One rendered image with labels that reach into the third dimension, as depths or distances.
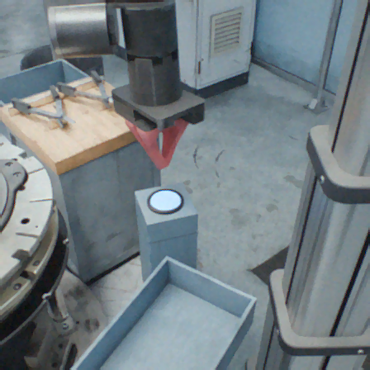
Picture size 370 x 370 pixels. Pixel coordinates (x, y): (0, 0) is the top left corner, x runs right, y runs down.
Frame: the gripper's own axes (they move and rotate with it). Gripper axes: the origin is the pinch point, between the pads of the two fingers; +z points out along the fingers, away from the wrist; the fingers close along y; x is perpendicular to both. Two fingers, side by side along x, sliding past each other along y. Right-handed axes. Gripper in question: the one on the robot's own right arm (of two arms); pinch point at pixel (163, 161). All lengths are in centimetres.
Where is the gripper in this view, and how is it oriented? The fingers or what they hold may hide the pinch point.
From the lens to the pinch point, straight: 57.1
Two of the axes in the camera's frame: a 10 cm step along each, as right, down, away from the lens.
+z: 0.5, 8.0, 5.9
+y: 6.2, 4.4, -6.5
